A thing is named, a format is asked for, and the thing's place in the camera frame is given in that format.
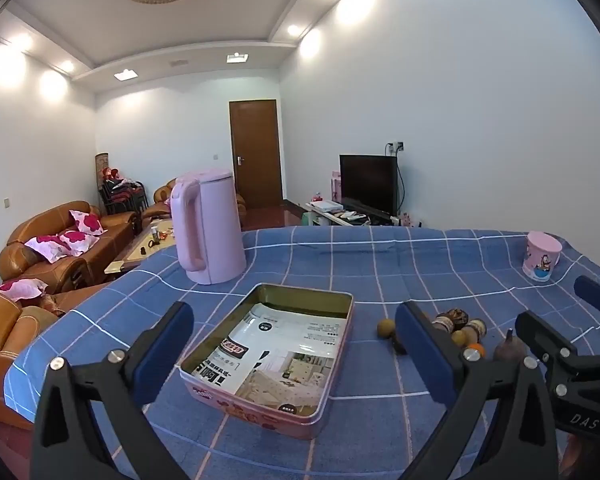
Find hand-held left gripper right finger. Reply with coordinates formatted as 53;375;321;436
395;301;563;480

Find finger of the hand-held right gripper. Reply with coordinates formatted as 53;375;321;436
516;310;578;391
574;275;600;321

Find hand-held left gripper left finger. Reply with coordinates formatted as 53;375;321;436
28;301;195;480

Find purple passion fruit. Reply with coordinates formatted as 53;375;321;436
493;327;529;365

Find dark cut fruit half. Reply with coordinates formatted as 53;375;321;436
432;310;468;335

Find pink tin box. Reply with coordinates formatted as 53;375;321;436
175;282;355;441

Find pink cartoon cup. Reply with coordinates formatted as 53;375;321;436
522;231;563;286

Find wooden coffee table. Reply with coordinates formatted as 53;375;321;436
104;217;178;275

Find blue checked tablecloth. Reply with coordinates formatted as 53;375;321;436
2;225;600;480

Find pink electric kettle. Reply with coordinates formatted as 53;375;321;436
170;170;247;286

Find pink floral cushion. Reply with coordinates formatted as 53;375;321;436
24;236;73;263
57;230;101;253
69;210;106;235
0;279;48;302

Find brown leather armchair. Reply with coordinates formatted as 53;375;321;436
0;280;111;431

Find white television stand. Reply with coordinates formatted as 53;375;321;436
305;202;396;228

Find stacked black chairs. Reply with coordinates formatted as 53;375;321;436
99;177;148;216

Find black television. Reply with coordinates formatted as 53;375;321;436
339;154;399;218

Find rolled patterned scroll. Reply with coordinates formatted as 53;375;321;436
96;153;110;206

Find brown wooden door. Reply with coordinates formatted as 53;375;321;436
229;99;284;209

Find black power cable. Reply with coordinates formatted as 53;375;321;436
385;144;407;216

